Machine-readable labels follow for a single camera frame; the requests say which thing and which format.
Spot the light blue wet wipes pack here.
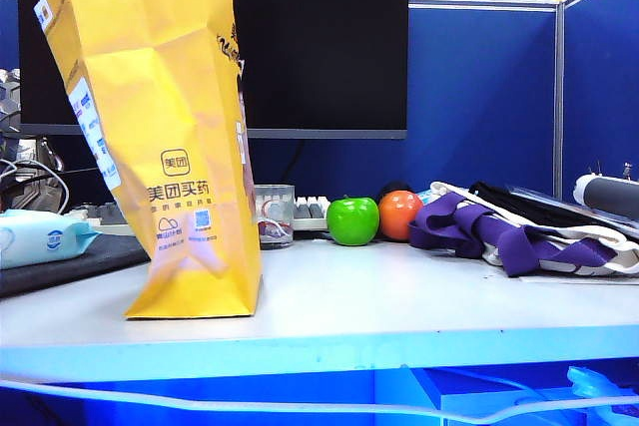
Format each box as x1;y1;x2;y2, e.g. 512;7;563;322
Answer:
0;209;101;270

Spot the translucent plastic bag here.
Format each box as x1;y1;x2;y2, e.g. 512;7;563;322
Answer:
566;365;639;426

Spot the black desk mat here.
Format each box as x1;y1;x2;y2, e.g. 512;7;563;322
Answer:
0;233;153;299

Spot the black computer monitor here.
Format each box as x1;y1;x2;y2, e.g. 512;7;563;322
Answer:
16;0;411;141

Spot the purple and white tote bag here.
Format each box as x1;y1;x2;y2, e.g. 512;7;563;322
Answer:
407;180;639;278

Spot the orange ball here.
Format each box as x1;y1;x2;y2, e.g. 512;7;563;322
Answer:
377;189;424;241

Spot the yellow paper bag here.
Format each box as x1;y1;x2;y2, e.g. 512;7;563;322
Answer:
33;0;265;321

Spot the black ball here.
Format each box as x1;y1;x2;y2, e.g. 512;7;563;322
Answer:
376;180;412;200

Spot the thin white cable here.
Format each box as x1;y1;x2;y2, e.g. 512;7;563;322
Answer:
0;157;71;213

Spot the green apple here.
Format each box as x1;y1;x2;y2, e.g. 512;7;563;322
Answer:
325;195;381;247

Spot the clear plastic cup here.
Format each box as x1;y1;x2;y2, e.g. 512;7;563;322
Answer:
254;183;296;249

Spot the white box under desk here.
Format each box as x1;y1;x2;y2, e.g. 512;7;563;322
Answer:
440;385;639;426

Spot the thick white cable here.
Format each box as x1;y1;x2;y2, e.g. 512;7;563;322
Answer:
0;378;639;426

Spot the grey cylinder with white cap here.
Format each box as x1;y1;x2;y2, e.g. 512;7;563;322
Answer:
572;172;639;220

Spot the silver metal device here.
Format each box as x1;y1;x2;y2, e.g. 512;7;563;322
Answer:
0;66;24;131

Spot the black monitor cable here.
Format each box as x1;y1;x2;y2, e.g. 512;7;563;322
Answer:
282;139;307;186

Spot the aluminium partition post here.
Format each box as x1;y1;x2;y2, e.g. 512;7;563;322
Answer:
551;0;567;199

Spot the white and grey keyboard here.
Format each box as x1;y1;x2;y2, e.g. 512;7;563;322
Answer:
67;195;332;237

